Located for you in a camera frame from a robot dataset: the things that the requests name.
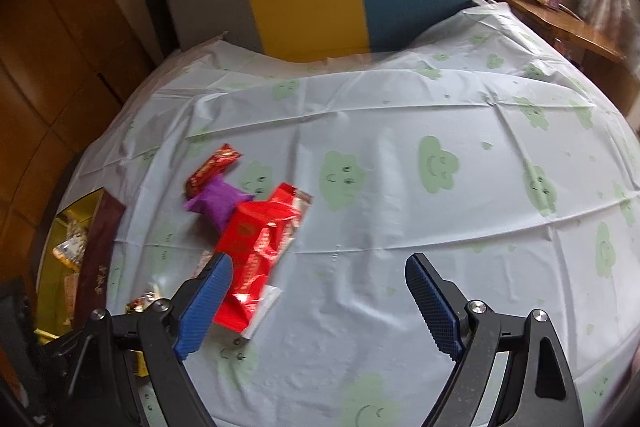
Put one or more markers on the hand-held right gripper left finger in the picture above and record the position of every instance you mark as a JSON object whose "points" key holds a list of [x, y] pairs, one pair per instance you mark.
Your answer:
{"points": [[205, 307]]}

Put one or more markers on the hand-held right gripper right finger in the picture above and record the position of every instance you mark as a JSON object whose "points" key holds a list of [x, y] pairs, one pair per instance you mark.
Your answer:
{"points": [[435, 307]]}

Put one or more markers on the gold tin box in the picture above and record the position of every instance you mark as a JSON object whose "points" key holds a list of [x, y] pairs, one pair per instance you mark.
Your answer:
{"points": [[50, 297]]}

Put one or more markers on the large red snack packet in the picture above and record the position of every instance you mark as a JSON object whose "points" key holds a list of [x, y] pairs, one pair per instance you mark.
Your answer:
{"points": [[250, 247]]}

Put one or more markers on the clear peanut brittle packet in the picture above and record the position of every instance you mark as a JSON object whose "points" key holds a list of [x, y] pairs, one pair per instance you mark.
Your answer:
{"points": [[71, 247]]}

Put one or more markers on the purple snack packet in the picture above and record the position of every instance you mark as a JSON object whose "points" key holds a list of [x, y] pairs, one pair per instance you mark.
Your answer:
{"points": [[220, 199]]}

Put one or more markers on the red gold-print snack packet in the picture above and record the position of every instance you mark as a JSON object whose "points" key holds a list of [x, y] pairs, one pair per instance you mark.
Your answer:
{"points": [[212, 167]]}

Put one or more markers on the white cloud-print tablecloth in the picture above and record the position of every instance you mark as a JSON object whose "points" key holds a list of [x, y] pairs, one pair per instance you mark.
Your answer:
{"points": [[400, 207]]}

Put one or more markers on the wooden wardrobe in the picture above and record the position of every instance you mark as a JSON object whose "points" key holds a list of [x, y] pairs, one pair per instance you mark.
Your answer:
{"points": [[50, 57]]}

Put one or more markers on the wooden side table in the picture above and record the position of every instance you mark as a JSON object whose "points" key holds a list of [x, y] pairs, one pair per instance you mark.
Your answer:
{"points": [[575, 32]]}

